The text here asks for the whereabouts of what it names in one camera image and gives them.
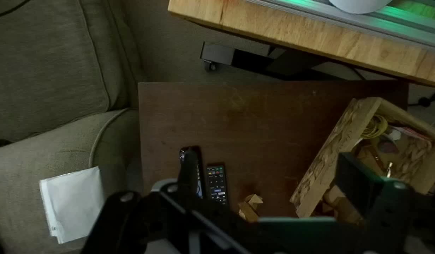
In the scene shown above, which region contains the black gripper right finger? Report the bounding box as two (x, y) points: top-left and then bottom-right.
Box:
(335, 152), (411, 220)

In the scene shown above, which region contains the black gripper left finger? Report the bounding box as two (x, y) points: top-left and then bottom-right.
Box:
(178, 145), (205, 199)

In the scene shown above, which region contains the black remote control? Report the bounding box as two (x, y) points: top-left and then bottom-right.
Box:
(206, 164), (229, 206)

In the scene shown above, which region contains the wooden crate box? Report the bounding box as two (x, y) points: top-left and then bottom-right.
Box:
(290, 97), (435, 221)

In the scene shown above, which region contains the small wooden block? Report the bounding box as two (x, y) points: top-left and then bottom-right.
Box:
(239, 193), (264, 223)

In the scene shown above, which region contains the dark brown side table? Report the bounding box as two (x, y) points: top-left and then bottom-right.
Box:
(138, 80), (408, 216)

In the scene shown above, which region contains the white paper sheet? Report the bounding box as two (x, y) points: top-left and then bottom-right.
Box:
(40, 166), (105, 244)

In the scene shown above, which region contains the beige fabric sofa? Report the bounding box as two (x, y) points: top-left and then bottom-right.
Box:
(0, 0), (140, 254)

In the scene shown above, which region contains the light wooden robot table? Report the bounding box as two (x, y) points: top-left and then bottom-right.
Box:
(168, 0), (435, 87)

